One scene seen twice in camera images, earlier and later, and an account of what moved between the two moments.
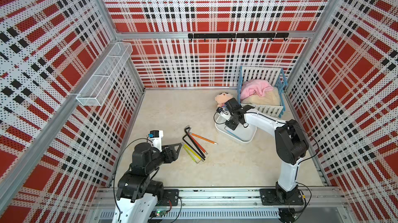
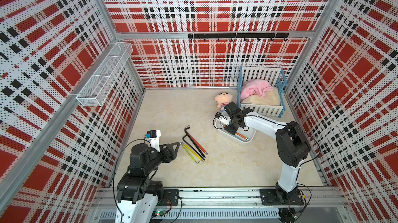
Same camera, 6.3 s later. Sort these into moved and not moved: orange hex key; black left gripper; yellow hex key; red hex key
Moved: orange hex key
Not moved: black left gripper; yellow hex key; red hex key
